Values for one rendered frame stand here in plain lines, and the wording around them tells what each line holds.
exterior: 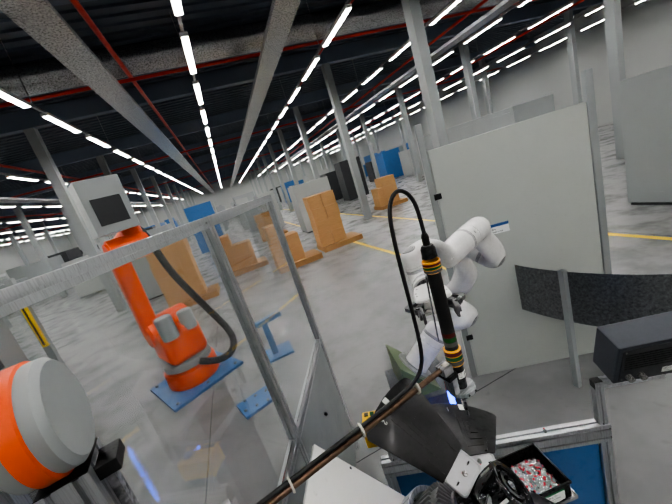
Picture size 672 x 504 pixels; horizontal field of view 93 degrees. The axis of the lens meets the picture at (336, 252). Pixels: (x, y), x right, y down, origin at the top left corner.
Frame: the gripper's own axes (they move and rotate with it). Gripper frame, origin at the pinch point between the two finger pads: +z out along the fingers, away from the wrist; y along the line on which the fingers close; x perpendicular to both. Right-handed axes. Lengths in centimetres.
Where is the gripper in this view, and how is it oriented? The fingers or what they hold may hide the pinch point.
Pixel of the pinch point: (440, 313)
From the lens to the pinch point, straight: 86.7
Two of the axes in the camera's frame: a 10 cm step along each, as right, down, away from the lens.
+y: -9.5, 2.6, 1.5
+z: -0.7, 2.7, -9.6
